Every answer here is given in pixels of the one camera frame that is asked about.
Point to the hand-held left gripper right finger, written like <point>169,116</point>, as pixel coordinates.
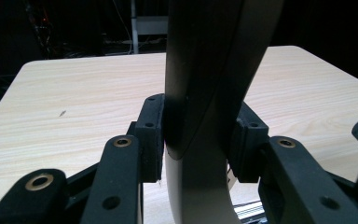
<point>248,140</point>

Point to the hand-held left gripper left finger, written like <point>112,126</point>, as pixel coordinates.
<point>150,140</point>

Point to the black curved plastic object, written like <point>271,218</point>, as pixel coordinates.
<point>205,77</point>

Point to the silver ribbed object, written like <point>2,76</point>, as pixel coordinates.
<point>250,211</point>

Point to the white metal stand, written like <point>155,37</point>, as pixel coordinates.
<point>134,28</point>

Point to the white panel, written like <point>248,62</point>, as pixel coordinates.
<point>152,25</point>

